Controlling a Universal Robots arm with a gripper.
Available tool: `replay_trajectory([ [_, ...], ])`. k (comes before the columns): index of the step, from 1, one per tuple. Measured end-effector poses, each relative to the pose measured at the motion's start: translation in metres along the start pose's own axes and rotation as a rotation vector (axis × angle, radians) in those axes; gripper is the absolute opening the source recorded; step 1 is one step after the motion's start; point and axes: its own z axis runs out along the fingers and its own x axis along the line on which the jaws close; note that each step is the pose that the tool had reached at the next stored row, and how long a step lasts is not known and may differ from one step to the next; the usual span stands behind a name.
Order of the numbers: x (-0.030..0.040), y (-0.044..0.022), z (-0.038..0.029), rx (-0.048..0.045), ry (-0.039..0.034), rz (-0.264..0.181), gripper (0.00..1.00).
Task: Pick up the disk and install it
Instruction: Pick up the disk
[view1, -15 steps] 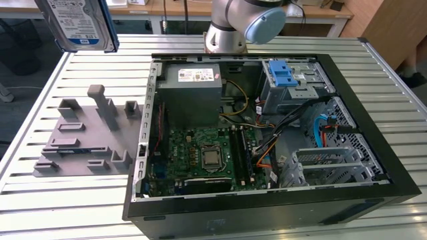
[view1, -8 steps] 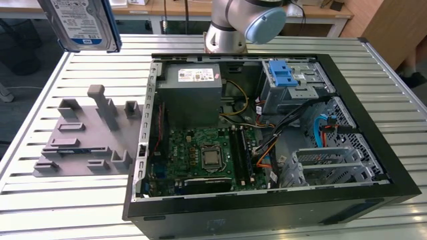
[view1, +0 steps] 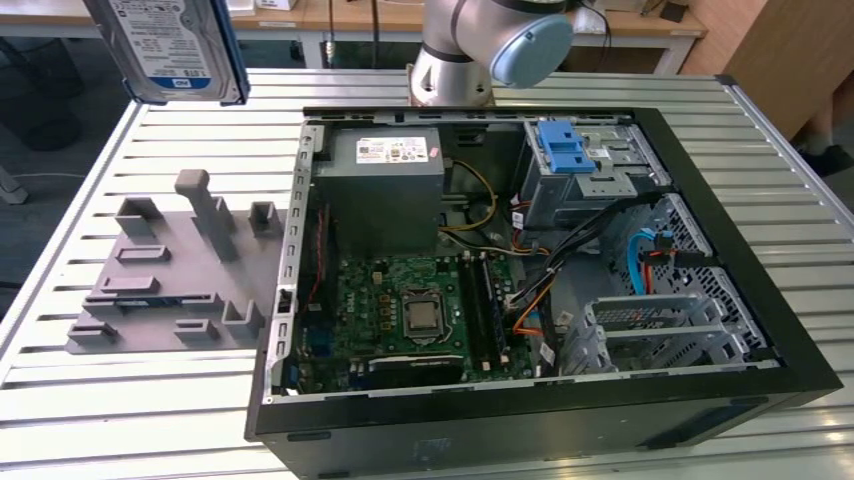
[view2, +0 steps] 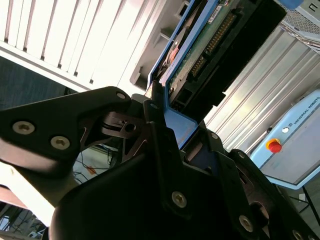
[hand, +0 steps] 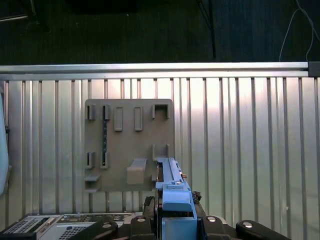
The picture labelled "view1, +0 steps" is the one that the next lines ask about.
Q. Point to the silver CPU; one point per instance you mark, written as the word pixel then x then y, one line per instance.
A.
pixel 424 317

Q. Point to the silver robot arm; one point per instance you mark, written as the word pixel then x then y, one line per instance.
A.
pixel 454 75

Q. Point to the black PC case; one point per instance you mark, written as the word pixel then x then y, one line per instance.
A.
pixel 467 430

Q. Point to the grey power supply unit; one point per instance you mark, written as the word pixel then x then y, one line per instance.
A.
pixel 380 210

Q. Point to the white labelled box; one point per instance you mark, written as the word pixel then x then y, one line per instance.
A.
pixel 274 4

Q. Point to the black RAM slot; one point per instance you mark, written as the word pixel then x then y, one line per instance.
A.
pixel 472 310

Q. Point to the CPU socket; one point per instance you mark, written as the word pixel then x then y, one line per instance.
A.
pixel 427 293

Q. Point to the installed RAM stick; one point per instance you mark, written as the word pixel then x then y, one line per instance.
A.
pixel 495 320

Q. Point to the black office chair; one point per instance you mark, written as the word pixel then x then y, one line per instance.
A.
pixel 40 90

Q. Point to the grey parts rack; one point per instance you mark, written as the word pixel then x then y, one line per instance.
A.
pixel 180 300

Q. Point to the person's leg with shoe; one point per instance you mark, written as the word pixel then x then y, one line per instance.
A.
pixel 830 160

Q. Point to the hard disk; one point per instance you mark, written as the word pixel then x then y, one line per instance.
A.
pixel 167 45

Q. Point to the metal disk bay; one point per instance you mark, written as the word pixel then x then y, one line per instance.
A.
pixel 660 301

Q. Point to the black graphics card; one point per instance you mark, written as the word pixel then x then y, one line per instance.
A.
pixel 414 372

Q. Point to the blue plastic drive latch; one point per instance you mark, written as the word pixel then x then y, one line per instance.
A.
pixel 560 150

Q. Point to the green motherboard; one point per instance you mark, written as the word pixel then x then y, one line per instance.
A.
pixel 363 300

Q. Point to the wooden desk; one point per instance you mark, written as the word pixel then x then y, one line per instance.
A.
pixel 300 22

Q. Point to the metal optical drive cage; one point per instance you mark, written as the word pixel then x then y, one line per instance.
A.
pixel 600 187

